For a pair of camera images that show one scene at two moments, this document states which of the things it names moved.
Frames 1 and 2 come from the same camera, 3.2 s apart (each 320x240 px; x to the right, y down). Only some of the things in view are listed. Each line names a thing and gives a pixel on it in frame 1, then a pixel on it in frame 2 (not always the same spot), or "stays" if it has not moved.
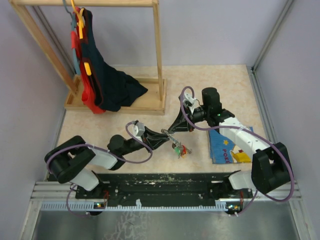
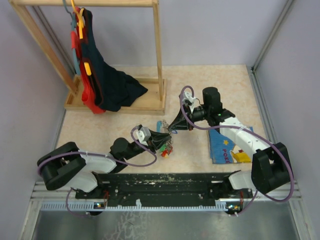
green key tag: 177,150 -> 163,147
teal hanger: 73,28 stays
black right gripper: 181,124 stays
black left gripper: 153,144 stays
